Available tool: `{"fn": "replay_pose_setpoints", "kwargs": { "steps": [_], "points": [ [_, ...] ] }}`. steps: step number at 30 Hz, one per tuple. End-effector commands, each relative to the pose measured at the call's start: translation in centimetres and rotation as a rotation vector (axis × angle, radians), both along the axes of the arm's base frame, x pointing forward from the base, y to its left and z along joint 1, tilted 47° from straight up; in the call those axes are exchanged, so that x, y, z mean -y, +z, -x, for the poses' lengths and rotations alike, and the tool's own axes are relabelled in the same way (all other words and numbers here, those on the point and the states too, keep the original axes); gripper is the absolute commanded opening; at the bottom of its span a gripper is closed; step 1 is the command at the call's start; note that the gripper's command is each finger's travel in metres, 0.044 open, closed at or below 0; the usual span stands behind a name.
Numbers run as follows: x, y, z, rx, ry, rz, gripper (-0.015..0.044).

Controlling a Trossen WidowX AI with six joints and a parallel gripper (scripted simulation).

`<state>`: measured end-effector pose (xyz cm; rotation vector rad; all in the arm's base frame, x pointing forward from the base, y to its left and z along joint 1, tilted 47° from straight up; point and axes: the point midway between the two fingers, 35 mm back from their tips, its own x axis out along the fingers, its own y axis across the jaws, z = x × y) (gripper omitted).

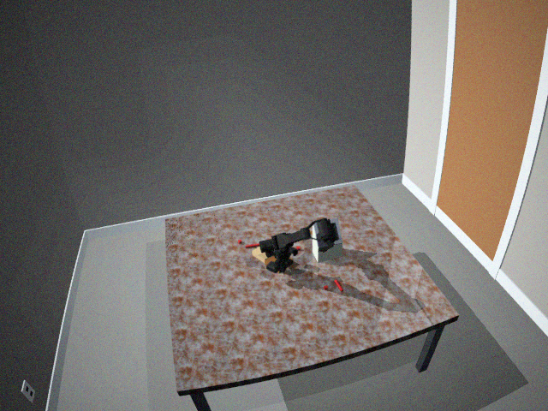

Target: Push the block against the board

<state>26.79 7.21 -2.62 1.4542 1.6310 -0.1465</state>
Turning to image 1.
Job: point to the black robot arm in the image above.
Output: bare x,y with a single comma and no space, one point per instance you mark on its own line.
282,242

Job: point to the tan square block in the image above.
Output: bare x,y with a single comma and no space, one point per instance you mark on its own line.
261,256

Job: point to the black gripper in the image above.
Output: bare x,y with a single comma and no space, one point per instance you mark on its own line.
282,261

